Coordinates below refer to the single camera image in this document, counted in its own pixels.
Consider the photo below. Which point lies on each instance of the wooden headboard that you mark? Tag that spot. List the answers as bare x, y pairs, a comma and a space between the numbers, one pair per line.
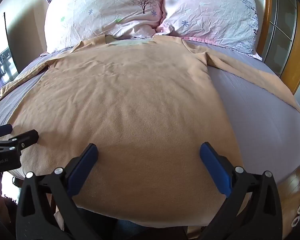
263, 12

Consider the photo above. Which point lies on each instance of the window with hanging clothes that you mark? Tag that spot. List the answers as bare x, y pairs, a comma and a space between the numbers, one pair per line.
1, 67

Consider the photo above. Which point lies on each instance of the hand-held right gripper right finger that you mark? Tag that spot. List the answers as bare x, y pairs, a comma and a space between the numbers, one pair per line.
216, 165

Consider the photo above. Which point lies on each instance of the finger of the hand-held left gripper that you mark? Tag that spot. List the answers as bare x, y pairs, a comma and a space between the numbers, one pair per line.
1, 129
27, 137

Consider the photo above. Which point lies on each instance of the floral pillow with tree print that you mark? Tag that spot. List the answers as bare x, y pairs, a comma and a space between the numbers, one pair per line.
102, 10

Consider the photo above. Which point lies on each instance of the wooden wardrobe with glass door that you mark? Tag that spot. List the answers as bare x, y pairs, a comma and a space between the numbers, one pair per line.
286, 32

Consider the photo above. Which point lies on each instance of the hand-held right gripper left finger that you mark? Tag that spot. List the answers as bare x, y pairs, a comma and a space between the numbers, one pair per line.
83, 165

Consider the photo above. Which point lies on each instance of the floral pink pillow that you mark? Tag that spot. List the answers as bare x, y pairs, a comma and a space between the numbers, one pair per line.
212, 12

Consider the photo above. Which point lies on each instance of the beige long-sleeved shirt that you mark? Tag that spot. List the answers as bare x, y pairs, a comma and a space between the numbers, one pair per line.
130, 110

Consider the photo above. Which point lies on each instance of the beige printed cloth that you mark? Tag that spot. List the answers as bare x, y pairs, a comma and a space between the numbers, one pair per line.
296, 210

